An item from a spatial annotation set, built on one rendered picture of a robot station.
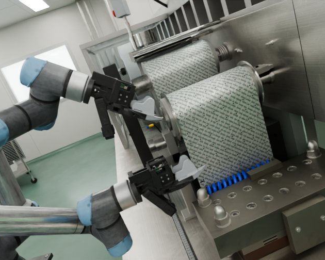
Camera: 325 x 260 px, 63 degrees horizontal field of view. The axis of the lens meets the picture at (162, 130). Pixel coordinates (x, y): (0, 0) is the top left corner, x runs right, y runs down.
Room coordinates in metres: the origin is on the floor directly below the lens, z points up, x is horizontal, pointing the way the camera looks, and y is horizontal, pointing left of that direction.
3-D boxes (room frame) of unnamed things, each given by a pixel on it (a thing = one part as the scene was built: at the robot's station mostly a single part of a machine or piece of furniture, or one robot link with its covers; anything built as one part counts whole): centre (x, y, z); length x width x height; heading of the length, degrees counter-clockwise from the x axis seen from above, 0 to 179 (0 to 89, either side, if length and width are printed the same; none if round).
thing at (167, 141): (0.77, 0.01, 1.05); 0.06 x 0.05 x 0.31; 95
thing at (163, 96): (0.74, -0.04, 1.25); 0.15 x 0.01 x 0.15; 5
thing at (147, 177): (0.67, 0.07, 1.12); 0.12 x 0.08 x 0.09; 95
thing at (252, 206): (0.58, -0.21, 1.00); 0.40 x 0.16 x 0.06; 95
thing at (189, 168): (0.66, -0.03, 1.11); 0.09 x 0.03 x 0.06; 94
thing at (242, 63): (0.76, -0.29, 1.25); 0.15 x 0.01 x 0.15; 5
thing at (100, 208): (0.66, 0.23, 1.11); 0.11 x 0.08 x 0.09; 95
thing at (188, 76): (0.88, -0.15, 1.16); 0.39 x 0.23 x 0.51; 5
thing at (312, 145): (0.64, -0.37, 1.05); 0.04 x 0.04 x 0.04
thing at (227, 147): (0.69, -0.16, 1.11); 0.23 x 0.01 x 0.18; 95
